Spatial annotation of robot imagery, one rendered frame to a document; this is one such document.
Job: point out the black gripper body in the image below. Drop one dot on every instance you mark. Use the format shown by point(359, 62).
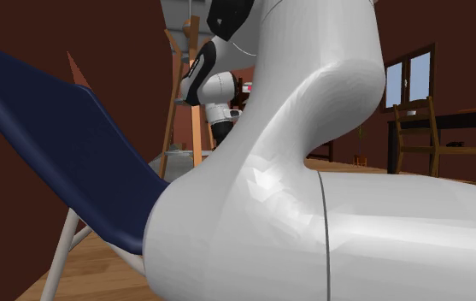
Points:
point(221, 130)

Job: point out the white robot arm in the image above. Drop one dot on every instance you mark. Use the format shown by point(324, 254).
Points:
point(287, 216)

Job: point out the wooden easel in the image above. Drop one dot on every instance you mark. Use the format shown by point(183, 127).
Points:
point(196, 125)

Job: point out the small potted plant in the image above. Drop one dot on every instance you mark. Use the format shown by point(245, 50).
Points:
point(361, 156)

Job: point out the dark blue lounge chair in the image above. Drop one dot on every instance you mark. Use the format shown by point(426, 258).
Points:
point(75, 146)

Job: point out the brown wooden chair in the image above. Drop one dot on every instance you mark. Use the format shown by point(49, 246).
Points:
point(434, 141)

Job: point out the dark wooden table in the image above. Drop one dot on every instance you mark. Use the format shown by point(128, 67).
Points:
point(466, 120)

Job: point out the window with dark frame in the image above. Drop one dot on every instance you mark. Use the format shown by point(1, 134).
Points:
point(419, 77)

